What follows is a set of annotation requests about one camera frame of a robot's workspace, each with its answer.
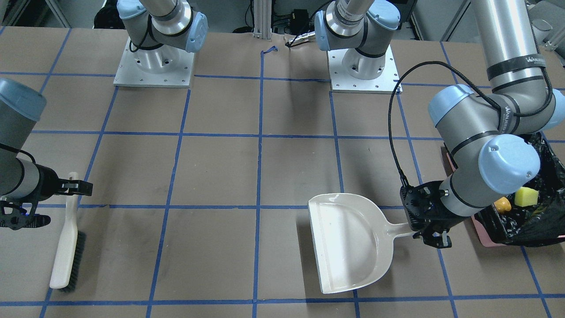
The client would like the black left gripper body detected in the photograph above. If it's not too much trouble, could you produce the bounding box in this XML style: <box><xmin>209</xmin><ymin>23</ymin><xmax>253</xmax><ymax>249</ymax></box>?
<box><xmin>400</xmin><ymin>181</ymin><xmax>462</xmax><ymax>248</ymax></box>

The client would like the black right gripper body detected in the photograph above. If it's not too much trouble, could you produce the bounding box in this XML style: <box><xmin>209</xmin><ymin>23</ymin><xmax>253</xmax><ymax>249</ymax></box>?
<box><xmin>0</xmin><ymin>166</ymin><xmax>93</xmax><ymax>230</ymax></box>

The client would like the beige hand brush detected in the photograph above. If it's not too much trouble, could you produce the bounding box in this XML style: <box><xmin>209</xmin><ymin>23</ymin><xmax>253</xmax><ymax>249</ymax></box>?
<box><xmin>49</xmin><ymin>194</ymin><xmax>86</xmax><ymax>293</ymax></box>

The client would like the beige plastic dustpan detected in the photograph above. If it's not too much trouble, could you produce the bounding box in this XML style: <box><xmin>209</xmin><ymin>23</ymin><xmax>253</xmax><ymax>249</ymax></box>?
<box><xmin>308</xmin><ymin>193</ymin><xmax>414</xmax><ymax>294</ymax></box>

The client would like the yellow potato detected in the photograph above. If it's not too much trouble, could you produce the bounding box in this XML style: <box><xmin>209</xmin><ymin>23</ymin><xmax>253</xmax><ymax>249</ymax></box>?
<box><xmin>493</xmin><ymin>197</ymin><xmax>512</xmax><ymax>215</ymax></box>

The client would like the yellow sponge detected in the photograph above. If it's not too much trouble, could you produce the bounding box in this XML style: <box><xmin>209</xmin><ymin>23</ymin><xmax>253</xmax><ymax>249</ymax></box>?
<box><xmin>514</xmin><ymin>187</ymin><xmax>539</xmax><ymax>207</ymax></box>

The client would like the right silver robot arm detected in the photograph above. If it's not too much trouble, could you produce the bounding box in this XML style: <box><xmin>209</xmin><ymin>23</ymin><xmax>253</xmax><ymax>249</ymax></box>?
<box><xmin>0</xmin><ymin>78</ymin><xmax>93</xmax><ymax>230</ymax></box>

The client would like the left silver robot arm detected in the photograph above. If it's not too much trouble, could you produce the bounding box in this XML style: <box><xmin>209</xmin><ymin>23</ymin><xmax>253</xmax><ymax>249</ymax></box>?
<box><xmin>401</xmin><ymin>0</ymin><xmax>564</xmax><ymax>248</ymax></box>

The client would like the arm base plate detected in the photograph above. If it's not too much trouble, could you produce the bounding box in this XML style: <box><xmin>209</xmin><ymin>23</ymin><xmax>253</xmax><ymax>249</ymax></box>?
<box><xmin>327</xmin><ymin>46</ymin><xmax>399</xmax><ymax>94</ymax></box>
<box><xmin>113</xmin><ymin>39</ymin><xmax>195</xmax><ymax>88</ymax></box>

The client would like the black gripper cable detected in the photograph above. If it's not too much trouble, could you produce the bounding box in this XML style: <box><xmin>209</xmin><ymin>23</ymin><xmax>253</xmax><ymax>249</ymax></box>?
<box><xmin>388</xmin><ymin>61</ymin><xmax>556</xmax><ymax>188</ymax></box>

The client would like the aluminium frame post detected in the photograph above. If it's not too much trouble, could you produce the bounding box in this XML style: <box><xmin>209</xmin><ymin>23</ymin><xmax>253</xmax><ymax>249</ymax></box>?
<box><xmin>253</xmin><ymin>0</ymin><xmax>272</xmax><ymax>42</ymax></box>

